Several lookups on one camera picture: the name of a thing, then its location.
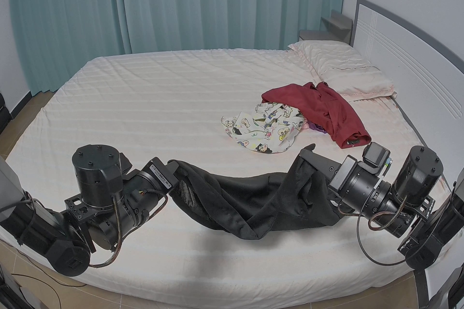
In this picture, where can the dark grey chest of drawers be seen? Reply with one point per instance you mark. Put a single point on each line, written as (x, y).
(3, 115)

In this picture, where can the grey bedside table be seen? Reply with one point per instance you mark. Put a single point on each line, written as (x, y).
(326, 30)

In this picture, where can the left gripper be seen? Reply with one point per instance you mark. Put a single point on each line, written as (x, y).
(152, 180)

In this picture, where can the white printed garment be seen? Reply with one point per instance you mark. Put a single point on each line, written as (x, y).
(268, 130)

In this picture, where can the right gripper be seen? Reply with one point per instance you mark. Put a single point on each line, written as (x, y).
(369, 195)

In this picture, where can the bed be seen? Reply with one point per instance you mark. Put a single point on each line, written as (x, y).
(163, 101)

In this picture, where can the black T-shirt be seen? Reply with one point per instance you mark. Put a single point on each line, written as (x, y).
(253, 199)

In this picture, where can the dark red garment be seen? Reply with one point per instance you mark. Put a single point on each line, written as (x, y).
(326, 108)

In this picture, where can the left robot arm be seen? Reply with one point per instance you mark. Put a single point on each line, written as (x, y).
(96, 173)

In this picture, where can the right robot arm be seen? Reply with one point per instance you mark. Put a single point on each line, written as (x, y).
(417, 177)

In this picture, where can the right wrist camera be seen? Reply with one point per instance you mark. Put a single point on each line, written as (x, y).
(377, 157)

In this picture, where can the cream pillow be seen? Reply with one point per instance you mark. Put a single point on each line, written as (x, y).
(344, 68)

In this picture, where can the purple garment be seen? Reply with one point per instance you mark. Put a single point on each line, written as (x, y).
(315, 127)

